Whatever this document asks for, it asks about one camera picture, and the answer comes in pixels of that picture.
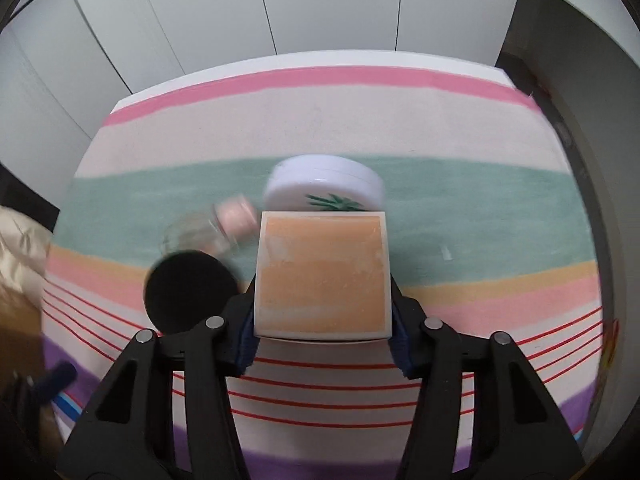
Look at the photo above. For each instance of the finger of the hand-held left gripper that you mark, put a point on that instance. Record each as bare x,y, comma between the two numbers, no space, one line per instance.
55,379

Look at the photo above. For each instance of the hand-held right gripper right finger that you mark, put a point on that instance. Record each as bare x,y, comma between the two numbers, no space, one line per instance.
401,347

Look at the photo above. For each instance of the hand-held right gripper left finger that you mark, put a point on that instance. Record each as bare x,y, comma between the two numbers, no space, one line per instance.
245,335

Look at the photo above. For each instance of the brown cardboard box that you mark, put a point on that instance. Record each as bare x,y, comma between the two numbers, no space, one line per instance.
20,330

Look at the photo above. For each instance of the orange square box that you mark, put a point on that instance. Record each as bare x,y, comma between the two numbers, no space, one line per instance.
320,275

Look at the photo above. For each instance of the black round jar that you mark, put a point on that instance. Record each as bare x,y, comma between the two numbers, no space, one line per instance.
185,290

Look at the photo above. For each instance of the small clear bottle pale cap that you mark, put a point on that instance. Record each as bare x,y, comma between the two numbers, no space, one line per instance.
235,215

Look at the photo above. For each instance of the cream padded armchair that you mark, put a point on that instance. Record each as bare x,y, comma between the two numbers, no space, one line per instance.
20,245

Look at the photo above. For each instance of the striped pastel blanket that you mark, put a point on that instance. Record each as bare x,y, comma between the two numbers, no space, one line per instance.
450,195

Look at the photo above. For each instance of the white round leaf-print container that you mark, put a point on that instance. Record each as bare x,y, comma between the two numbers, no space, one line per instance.
320,175

